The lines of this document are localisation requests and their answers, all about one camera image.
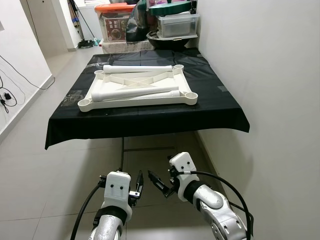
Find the black tablecloth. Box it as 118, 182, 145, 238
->
45, 49, 251, 151

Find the cream plastic table top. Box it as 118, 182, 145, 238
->
77, 64, 199, 112

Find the large clear tape patch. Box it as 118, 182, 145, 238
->
62, 89, 85, 108

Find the beige patterned bench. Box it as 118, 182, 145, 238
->
101, 40, 151, 54

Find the black round basin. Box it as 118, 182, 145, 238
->
146, 30, 193, 50

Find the dark floor mop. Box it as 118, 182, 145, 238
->
68, 0, 97, 49

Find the black plastic bag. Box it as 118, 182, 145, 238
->
126, 5, 151, 43

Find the clear plastic storage container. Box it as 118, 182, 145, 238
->
157, 13, 200, 39

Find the clear box with orange lid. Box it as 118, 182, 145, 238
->
95, 3, 137, 43

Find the white appliance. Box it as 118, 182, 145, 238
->
80, 2, 108, 42

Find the green pot lid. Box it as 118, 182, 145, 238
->
148, 1, 196, 17

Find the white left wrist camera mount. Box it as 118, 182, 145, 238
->
102, 171, 133, 221

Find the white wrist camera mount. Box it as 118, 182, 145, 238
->
102, 171, 133, 221
168, 151, 197, 193

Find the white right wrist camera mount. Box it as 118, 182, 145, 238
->
168, 151, 197, 193

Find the grey metal table frame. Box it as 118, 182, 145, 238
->
119, 134, 176, 173

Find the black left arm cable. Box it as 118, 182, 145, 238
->
70, 177, 106, 240

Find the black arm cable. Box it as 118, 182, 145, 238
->
70, 177, 106, 240
172, 170, 254, 240

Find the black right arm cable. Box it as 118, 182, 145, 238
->
172, 170, 254, 240

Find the thin black adapter cable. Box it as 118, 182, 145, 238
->
0, 75, 18, 113

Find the thin grey wall cable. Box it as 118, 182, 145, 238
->
0, 54, 55, 91

